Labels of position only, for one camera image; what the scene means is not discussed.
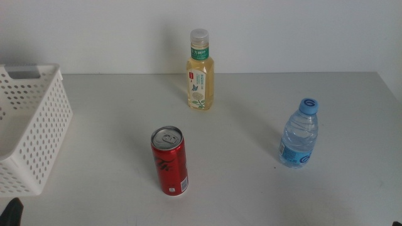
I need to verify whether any yellow tea bottle green label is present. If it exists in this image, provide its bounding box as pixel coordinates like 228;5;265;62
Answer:
186;28;215;111

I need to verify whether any red soda can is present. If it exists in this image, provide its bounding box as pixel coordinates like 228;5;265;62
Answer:
150;126;190;196

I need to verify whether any clear water bottle blue cap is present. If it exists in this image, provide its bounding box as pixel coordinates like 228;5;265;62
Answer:
278;97;320;170

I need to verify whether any white perforated plastic basket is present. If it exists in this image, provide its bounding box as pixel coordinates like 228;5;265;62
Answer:
0;63;73;198

